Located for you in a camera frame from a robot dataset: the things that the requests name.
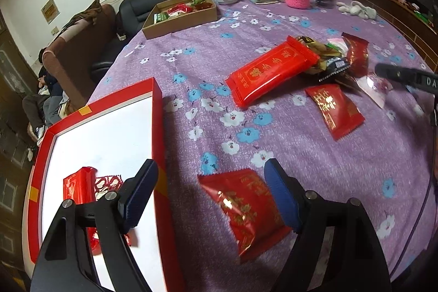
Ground white pink snack packet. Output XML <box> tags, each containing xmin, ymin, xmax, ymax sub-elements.
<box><xmin>328</xmin><ymin>37</ymin><xmax>393</xmax><ymax>109</ymax></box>

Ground red gold-lettered snack packet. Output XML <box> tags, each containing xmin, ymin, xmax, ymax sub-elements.
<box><xmin>341</xmin><ymin>33</ymin><xmax>369</xmax><ymax>78</ymax></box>

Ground red white patterned packet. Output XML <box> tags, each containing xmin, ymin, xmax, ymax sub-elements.
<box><xmin>63</xmin><ymin>166</ymin><xmax>133</xmax><ymax>255</ymax></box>

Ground red gold floral packet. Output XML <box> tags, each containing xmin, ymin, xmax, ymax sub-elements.
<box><xmin>197</xmin><ymin>168</ymin><xmax>291</xmax><ymax>263</ymax></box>

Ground red square snack packet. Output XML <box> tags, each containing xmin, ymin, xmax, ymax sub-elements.
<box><xmin>305</xmin><ymin>85</ymin><xmax>365</xmax><ymax>141</ymax></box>

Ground dark purple plum packet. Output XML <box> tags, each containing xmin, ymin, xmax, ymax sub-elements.
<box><xmin>318</xmin><ymin>57</ymin><xmax>350</xmax><ymax>82</ymax></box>

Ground gold brown snack packet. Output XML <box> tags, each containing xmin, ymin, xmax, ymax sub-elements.
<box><xmin>295</xmin><ymin>36</ymin><xmax>342</xmax><ymax>75</ymax></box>

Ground long red snack pack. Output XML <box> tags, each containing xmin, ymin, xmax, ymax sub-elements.
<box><xmin>226</xmin><ymin>36</ymin><xmax>320</xmax><ymax>108</ymax></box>

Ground green snack packet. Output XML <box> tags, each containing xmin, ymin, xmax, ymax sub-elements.
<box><xmin>325</xmin><ymin>43</ymin><xmax>339</xmax><ymax>52</ymax></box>

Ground wooden sideboard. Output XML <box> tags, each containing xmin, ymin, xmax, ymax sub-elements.
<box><xmin>356</xmin><ymin>0</ymin><xmax>437</xmax><ymax>72</ymax></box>

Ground white gloves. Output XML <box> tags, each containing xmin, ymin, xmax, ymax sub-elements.
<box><xmin>336</xmin><ymin>1</ymin><xmax>377</xmax><ymax>20</ymax></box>

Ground red gift box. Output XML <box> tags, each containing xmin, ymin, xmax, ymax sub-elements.
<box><xmin>22</xmin><ymin>78</ymin><xmax>185</xmax><ymax>291</ymax></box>

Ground seated person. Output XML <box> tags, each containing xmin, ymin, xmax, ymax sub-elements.
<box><xmin>22</xmin><ymin>48</ymin><xmax>65</xmax><ymax>147</ymax></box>

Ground purple floral tablecloth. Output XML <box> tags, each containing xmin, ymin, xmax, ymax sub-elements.
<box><xmin>92</xmin><ymin>1</ymin><xmax>437</xmax><ymax>291</ymax></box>

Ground brown armchair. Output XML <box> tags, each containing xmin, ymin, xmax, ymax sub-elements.
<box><xmin>42</xmin><ymin>0</ymin><xmax>116</xmax><ymax>109</ymax></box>

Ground brown cardboard snack tray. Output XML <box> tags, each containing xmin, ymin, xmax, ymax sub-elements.
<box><xmin>142</xmin><ymin>0</ymin><xmax>218</xmax><ymax>39</ymax></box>

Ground small wall plaque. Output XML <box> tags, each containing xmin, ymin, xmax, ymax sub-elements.
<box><xmin>41</xmin><ymin>0</ymin><xmax>59</xmax><ymax>24</ymax></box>

